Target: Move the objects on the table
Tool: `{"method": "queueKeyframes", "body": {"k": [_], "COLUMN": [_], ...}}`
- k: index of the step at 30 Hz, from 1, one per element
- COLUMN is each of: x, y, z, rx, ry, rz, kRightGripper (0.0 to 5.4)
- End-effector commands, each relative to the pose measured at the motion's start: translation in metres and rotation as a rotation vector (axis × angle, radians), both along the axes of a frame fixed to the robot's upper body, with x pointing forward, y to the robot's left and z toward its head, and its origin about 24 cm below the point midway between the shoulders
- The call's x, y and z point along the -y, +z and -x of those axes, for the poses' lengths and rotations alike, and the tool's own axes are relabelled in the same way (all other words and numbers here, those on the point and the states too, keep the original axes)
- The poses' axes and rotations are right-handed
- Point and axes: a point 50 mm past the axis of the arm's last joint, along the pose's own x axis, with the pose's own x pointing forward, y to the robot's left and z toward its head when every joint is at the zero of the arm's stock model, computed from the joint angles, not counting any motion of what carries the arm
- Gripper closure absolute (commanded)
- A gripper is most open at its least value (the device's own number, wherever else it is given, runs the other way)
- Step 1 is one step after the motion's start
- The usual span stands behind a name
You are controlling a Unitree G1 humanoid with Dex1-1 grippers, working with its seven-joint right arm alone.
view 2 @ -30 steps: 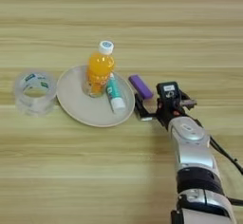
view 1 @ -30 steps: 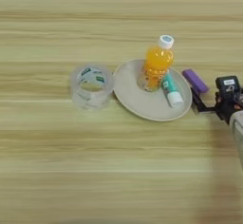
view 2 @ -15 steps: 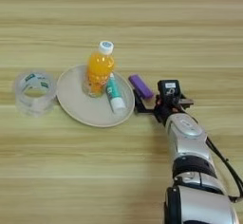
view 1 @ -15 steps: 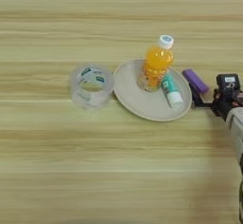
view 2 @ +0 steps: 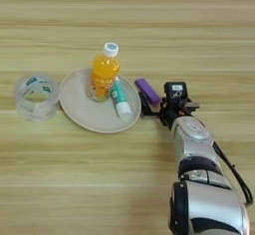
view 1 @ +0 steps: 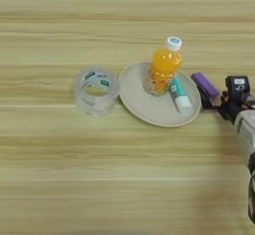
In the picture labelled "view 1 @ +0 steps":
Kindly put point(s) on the orange juice bottle white cap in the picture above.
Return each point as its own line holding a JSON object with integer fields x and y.
{"x": 164, "y": 64}

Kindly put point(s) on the teal and white glue stick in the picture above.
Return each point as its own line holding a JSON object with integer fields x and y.
{"x": 179, "y": 94}

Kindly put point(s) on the black box with white label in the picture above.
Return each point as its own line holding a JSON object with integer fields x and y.
{"x": 238, "y": 84}

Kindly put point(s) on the small purple rectangular block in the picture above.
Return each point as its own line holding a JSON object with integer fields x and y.
{"x": 205, "y": 84}

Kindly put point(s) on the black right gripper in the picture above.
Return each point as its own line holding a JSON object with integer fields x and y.
{"x": 232, "y": 108}

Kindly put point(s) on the clear adhesive tape roll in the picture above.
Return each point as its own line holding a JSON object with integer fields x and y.
{"x": 94, "y": 103}

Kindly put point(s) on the round beige plate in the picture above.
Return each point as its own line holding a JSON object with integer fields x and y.
{"x": 149, "y": 111}

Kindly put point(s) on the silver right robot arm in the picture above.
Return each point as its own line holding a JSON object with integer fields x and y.
{"x": 247, "y": 132}

